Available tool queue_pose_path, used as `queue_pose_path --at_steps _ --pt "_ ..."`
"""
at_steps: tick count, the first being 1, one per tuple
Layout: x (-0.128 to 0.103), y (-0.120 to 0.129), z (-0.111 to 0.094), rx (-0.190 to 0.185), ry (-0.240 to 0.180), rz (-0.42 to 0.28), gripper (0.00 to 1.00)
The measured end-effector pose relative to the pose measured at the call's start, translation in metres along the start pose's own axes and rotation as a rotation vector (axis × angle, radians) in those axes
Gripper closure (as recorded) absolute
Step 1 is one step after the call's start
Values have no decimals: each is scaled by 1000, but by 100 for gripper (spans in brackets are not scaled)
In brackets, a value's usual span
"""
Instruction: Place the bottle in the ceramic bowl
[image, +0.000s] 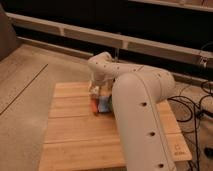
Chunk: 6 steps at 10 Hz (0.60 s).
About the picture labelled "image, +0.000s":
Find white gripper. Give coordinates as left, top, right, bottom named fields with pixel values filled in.
left=88, top=81, right=111, bottom=98

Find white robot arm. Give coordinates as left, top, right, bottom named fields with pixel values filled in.
left=88, top=52, right=177, bottom=171

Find green ceramic bowl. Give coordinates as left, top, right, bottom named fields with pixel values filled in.
left=108, top=95, right=114, bottom=113

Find blue sponge block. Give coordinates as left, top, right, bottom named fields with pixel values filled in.
left=98, top=96, right=110, bottom=113

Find small orange carrot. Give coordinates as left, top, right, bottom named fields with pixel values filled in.
left=91, top=99, right=98, bottom=115

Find wooden board table top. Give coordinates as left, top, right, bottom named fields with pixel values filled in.
left=38, top=81, right=193, bottom=171

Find white window frame rail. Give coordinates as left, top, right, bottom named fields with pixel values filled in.
left=6, top=12, right=213, bottom=68

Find black cables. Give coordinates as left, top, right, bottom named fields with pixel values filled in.
left=167, top=79, right=213, bottom=171

